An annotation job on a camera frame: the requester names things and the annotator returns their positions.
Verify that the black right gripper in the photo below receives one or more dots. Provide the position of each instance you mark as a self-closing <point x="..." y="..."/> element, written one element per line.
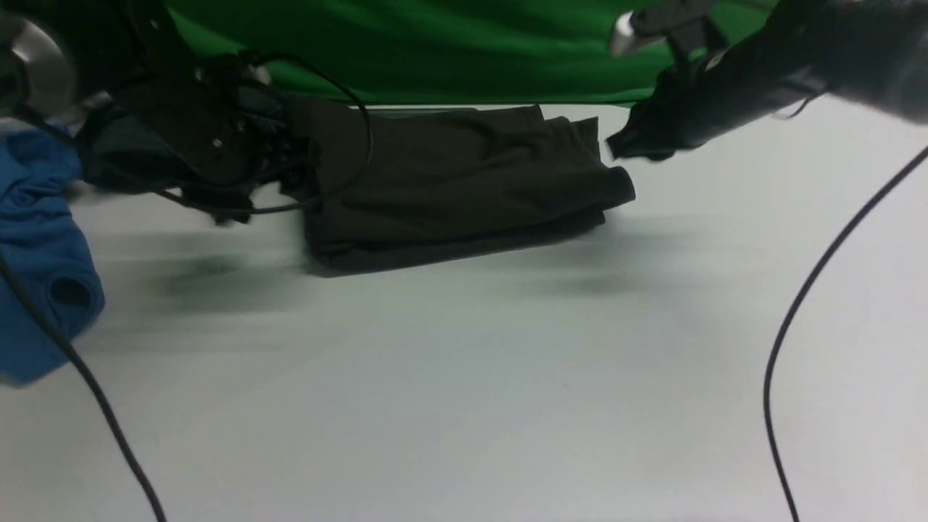
<point x="712" y="86"/>

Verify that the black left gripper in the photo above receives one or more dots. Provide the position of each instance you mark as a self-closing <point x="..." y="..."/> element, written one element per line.
<point x="233" y="135"/>

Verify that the gray long-sleeved shirt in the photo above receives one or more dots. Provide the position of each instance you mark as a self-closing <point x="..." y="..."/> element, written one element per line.
<point x="392" y="193"/>

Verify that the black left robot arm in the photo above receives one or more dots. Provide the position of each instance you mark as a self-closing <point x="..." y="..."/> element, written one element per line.
<point x="60" y="55"/>

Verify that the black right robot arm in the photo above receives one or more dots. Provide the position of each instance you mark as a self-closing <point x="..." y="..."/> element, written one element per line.
<point x="872" y="53"/>

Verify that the blue t-shirt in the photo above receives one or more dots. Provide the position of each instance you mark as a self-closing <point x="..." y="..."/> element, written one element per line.
<point x="47" y="253"/>

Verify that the dark teal crumpled garment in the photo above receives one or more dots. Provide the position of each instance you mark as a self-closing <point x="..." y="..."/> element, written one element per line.
<point x="120" y="155"/>

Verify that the green backdrop cloth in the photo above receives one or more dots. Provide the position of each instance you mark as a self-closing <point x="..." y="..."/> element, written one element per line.
<point x="439" y="52"/>

